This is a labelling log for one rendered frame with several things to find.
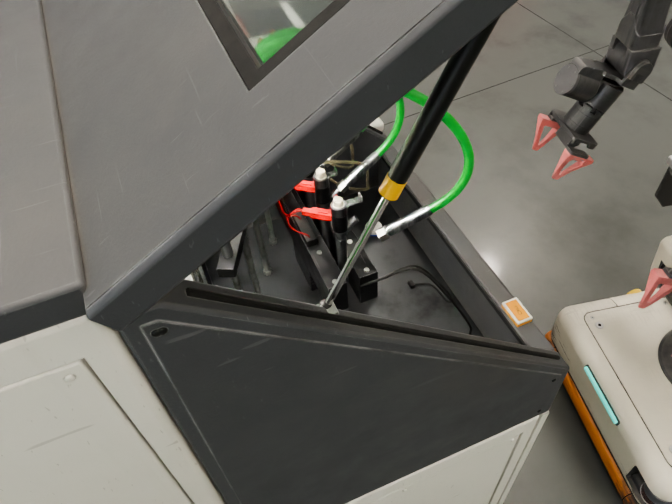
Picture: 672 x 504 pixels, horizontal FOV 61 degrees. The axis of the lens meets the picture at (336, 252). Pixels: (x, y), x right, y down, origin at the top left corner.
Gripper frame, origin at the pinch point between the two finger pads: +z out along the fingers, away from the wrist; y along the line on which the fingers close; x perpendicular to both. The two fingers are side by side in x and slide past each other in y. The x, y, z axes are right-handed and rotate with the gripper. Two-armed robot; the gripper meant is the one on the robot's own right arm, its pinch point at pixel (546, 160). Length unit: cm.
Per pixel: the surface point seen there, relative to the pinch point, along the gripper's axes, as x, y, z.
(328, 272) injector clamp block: -44, 17, 24
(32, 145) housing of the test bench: -92, 39, -10
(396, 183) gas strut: -63, 49, -21
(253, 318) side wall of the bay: -72, 54, -7
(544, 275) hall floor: 81, -40, 70
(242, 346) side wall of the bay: -72, 54, -4
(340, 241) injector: -45, 17, 17
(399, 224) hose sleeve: -42.6, 25.4, 3.0
